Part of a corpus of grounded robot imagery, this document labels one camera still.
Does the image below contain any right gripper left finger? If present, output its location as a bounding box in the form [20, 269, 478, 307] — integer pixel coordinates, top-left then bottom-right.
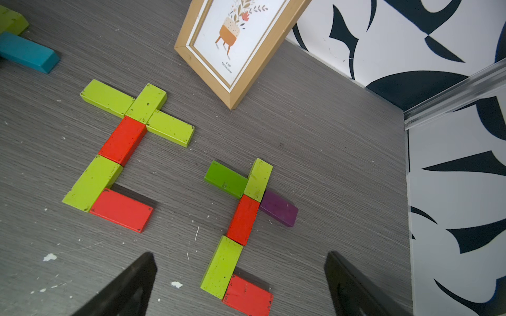
[73, 252, 158, 316]

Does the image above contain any red block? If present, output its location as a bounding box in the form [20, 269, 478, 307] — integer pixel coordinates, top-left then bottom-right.
[226, 195, 260, 246]
[98, 117, 147, 167]
[90, 188, 154, 233]
[222, 275, 274, 316]

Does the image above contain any lime block top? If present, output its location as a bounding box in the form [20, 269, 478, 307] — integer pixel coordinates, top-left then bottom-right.
[80, 79, 134, 118]

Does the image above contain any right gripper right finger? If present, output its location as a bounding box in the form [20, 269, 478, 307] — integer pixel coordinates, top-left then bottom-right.
[324, 251, 410, 316]

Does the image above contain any teal block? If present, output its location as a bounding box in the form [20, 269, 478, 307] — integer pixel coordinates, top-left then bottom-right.
[1, 32, 60, 74]

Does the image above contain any lime block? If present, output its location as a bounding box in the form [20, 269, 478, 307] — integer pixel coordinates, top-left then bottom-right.
[125, 84, 167, 125]
[146, 110, 195, 147]
[62, 155, 123, 213]
[80, 79, 134, 118]
[0, 5, 29, 36]
[200, 236, 243, 300]
[244, 158, 273, 202]

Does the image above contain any green block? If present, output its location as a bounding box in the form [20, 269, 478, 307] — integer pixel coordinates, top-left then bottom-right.
[204, 161, 248, 199]

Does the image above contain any wooden picture frame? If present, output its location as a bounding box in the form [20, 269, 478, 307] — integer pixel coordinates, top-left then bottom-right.
[175, 1, 309, 110]

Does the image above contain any purple block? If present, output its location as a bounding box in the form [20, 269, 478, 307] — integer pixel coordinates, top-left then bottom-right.
[260, 190, 299, 227]

